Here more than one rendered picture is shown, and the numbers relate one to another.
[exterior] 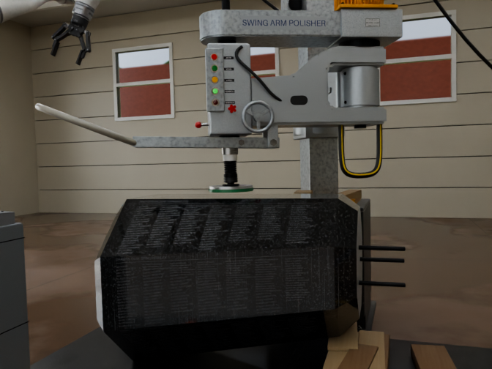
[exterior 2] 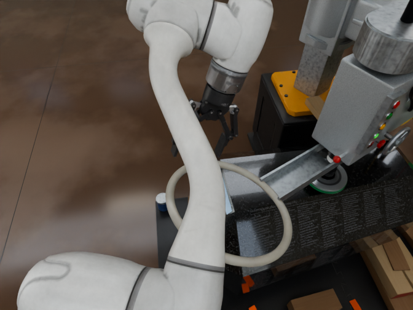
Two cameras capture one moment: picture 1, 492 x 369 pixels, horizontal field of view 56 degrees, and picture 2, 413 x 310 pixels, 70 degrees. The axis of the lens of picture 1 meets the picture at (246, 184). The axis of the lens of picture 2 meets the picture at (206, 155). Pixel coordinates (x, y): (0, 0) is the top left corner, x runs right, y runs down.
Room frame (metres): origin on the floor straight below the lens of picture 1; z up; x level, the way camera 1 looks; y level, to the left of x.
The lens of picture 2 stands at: (1.73, 1.06, 2.16)
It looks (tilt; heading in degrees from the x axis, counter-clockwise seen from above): 50 degrees down; 333
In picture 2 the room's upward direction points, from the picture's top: straight up
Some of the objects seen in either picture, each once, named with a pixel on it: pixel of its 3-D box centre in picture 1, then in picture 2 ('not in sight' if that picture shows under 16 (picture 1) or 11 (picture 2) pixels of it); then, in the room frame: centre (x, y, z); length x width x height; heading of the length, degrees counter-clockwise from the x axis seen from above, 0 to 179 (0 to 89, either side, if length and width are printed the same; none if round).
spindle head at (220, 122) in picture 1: (244, 94); (371, 103); (2.27, -0.01, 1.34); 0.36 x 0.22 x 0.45; 97
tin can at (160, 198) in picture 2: not in sight; (163, 202); (3.00, 0.80, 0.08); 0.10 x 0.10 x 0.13
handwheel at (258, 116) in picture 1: (256, 117); (389, 136); (2.15, -0.06, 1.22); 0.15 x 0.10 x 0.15; 97
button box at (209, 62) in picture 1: (214, 80); (378, 123); (2.14, 0.13, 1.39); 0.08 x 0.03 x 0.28; 97
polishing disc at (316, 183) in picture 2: (230, 187); (326, 174); (2.26, 0.07, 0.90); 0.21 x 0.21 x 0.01
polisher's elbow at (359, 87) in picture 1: (359, 88); not in sight; (2.34, -0.58, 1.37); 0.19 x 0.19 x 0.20
